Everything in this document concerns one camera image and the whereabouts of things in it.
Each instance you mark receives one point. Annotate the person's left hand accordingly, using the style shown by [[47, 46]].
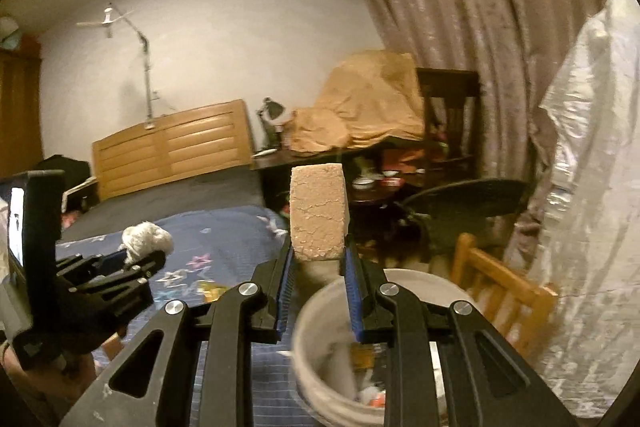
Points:
[[30, 382]]

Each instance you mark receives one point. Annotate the grey bed sheet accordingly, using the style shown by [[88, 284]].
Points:
[[175, 202]]

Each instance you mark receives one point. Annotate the tan sponge block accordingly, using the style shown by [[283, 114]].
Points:
[[320, 212]]

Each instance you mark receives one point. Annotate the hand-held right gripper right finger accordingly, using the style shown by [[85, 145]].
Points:
[[352, 302]]

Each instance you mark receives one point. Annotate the dark wooden chair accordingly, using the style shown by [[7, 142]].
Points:
[[447, 82]]

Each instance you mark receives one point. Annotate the clear plastic sheet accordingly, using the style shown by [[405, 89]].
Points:
[[590, 207]]

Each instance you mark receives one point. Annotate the black clothing pile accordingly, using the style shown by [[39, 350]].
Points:
[[72, 166]]

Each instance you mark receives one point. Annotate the metal wall pipe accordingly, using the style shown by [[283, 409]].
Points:
[[147, 77]]

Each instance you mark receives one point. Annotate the red and white packet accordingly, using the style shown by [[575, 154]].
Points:
[[372, 396]]

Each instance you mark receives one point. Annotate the blue star printed blanket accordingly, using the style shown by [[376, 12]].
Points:
[[225, 237]]

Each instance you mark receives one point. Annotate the brown patterned curtain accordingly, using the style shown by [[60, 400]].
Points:
[[450, 7]]

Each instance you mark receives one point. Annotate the dark desk lamp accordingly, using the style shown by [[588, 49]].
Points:
[[272, 109]]

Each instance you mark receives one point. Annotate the round white green object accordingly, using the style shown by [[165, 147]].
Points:
[[10, 32]]

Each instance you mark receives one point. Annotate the white plastic bucket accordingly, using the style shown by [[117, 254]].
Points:
[[320, 322]]

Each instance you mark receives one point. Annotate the wooden slatted headboard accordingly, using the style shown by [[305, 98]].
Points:
[[170, 152]]

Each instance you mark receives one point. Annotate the white bowl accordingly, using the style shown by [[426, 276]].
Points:
[[363, 183]]

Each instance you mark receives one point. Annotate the gold foil wrapper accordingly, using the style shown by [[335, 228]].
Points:
[[213, 293]]

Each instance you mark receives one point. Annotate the brown cloth cover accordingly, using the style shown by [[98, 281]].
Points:
[[370, 97]]

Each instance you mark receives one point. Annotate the white ceiling fan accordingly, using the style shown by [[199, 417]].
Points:
[[107, 18]]

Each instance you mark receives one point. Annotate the brown wooden wardrobe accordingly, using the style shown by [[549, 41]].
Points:
[[20, 107]]

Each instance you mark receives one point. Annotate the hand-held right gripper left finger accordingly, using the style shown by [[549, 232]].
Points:
[[285, 292]]

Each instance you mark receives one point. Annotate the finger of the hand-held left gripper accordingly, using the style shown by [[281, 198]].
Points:
[[135, 279], [107, 262]]

